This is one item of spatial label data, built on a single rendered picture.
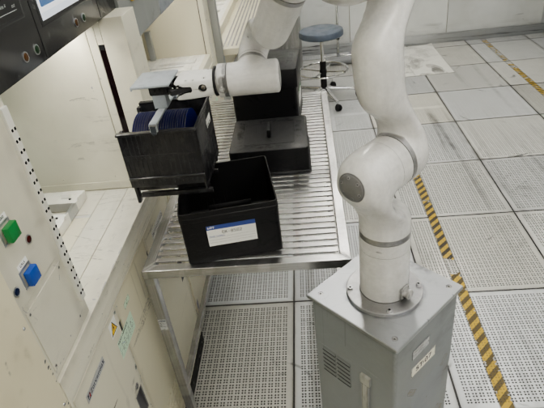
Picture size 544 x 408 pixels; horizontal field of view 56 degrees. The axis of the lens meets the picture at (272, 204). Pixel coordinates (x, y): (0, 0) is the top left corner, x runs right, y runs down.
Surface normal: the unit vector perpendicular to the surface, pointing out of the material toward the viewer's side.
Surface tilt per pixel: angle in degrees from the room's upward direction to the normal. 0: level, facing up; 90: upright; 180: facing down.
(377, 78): 87
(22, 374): 90
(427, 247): 0
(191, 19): 90
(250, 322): 0
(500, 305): 0
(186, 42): 90
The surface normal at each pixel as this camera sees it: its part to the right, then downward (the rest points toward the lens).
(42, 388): 0.99, -0.07
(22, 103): -0.04, 0.55
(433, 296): -0.11, -0.84
